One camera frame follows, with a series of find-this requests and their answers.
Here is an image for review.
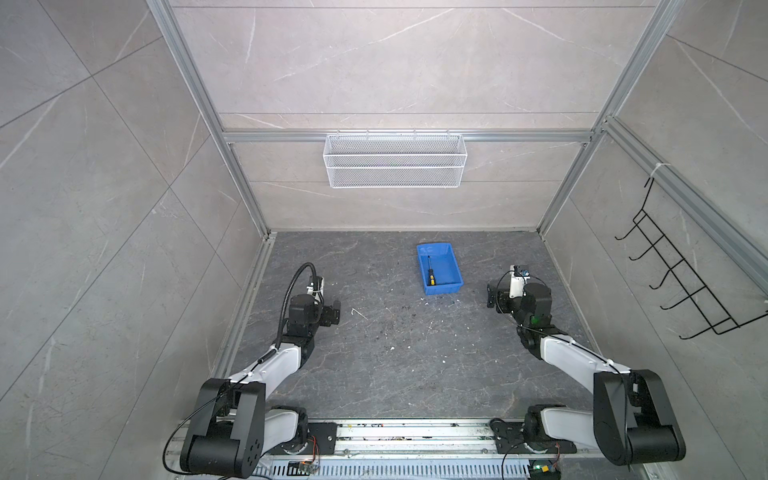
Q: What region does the black wire hook rack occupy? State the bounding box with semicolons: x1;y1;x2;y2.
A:
614;178;767;341

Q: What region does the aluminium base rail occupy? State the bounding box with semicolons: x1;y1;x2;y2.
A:
164;418;661;480

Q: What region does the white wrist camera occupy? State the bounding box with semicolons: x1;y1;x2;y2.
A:
307;276;324;301
509;265;530;298

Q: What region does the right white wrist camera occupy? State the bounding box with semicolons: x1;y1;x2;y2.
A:
509;265;530;298

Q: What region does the white wire mesh basket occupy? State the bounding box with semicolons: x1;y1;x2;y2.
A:
323;133;468;189

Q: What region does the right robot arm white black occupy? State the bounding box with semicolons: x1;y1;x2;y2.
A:
487;268;687;466

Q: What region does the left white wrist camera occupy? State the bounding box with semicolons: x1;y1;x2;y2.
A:
307;276;324;301

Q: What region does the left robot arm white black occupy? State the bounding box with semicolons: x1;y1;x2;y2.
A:
161;262;341;479

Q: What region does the blue plastic bin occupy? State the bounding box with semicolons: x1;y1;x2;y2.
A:
417;243;464;296

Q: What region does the small white zip tie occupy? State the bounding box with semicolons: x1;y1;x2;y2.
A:
350;308;369;320

